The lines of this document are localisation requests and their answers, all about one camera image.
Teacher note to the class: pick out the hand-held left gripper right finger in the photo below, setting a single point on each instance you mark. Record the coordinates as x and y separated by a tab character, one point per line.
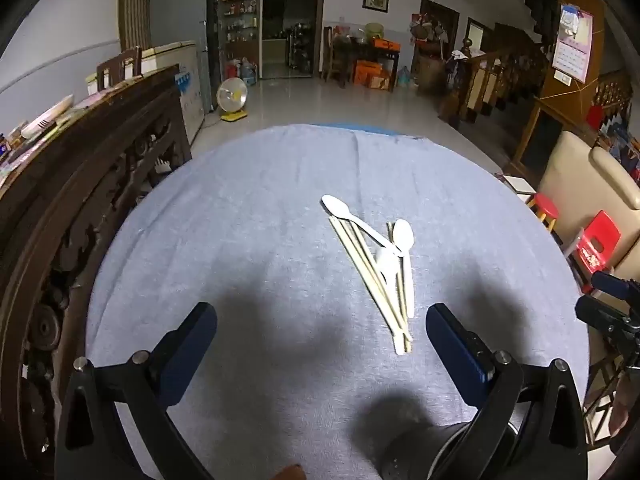
450	342

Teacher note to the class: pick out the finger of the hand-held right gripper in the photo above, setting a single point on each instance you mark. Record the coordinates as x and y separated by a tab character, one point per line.
605	317
612	284

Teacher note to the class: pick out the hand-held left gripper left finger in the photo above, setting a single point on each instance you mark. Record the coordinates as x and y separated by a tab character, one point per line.
199	332

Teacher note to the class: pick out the white plastic spoon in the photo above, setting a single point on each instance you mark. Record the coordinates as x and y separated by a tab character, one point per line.
403	236
334	205
386	264

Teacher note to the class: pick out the black cup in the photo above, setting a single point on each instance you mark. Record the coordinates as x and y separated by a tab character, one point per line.
410	455

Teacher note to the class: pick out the red plastic chair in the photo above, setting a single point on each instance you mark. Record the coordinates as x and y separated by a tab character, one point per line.
597	242

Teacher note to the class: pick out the grey tablecloth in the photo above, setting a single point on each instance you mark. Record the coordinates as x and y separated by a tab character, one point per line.
225	260

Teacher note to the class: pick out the red round stool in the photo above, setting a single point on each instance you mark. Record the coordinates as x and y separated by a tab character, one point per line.
545	205

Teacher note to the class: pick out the beige armchair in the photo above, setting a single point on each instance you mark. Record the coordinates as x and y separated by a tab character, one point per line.
575	180

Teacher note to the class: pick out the small white stool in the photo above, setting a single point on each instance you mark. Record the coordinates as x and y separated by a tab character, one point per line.
520	186

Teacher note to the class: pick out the carved dark wooden sideboard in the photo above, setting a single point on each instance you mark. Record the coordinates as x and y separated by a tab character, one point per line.
100	170

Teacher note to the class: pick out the wooden stair railing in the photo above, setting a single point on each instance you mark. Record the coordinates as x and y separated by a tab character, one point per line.
495	80

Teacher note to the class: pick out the white chest freezer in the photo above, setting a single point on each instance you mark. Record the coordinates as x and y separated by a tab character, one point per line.
190	90

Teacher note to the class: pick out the white plate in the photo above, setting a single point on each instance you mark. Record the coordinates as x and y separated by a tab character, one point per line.
47	117

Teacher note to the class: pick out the blue water jug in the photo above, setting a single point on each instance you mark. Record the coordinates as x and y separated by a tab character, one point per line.
248	72

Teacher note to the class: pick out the clear water jug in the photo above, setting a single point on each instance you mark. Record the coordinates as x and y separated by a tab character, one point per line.
405	80

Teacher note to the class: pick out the dark wooden chair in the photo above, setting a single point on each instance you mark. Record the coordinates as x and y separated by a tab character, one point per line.
117	67

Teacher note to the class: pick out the orange cartons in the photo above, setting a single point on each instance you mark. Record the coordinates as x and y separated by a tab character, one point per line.
370	75

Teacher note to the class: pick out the brown wooden door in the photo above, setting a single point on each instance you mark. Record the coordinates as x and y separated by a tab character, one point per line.
477	35
447	15

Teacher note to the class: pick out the dark wooden side table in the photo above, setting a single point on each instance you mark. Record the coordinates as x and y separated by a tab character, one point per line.
367	52

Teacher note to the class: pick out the metal kitchen rack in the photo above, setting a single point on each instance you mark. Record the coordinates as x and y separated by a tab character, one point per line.
299	47

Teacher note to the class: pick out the flat orange box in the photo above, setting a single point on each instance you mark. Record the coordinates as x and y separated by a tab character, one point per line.
386	44

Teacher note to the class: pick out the wooden dining chair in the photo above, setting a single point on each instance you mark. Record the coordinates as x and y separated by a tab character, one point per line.
334	55

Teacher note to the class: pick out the glass door pantry cabinet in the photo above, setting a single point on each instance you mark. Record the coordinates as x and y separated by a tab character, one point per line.
239	25

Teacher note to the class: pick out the green basket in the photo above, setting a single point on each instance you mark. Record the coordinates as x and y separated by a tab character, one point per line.
374	31

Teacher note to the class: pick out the grey refrigerator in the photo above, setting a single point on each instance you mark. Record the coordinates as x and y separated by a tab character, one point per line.
180	10

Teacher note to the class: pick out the wall calendar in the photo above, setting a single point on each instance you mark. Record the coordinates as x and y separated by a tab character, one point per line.
572	45

